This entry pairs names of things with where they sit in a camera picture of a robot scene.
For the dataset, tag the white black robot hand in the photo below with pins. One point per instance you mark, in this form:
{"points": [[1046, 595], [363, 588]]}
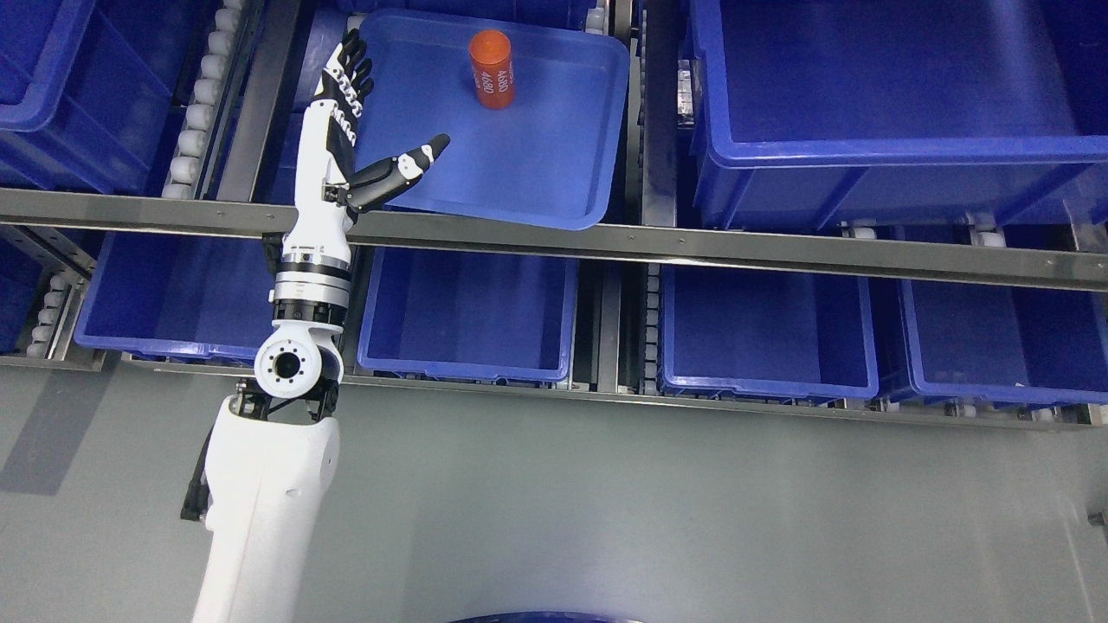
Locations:
{"points": [[330, 193]]}

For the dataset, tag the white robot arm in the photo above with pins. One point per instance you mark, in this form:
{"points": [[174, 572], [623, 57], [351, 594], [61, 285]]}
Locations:
{"points": [[273, 450]]}

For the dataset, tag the metal shelf rack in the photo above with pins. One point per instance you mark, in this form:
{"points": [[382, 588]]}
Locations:
{"points": [[225, 168]]}

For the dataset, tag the blue bin lower left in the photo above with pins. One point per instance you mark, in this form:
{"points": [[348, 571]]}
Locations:
{"points": [[193, 298]]}

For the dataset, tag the blue bin lower middle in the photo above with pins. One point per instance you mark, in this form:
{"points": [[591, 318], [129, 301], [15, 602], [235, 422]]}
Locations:
{"points": [[449, 315]]}

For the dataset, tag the blue shallow tray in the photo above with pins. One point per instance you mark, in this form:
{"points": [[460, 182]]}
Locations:
{"points": [[547, 160]]}

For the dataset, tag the blue bin upper left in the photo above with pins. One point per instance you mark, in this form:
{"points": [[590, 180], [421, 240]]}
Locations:
{"points": [[86, 88]]}

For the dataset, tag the blue bin lower centre right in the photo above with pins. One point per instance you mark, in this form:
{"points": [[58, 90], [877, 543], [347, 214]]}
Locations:
{"points": [[766, 335]]}

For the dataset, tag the large blue bin upper right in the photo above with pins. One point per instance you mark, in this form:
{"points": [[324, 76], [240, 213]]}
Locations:
{"points": [[816, 114]]}

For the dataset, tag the blue bin lower far right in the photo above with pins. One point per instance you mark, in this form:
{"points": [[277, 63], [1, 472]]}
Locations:
{"points": [[1003, 345]]}

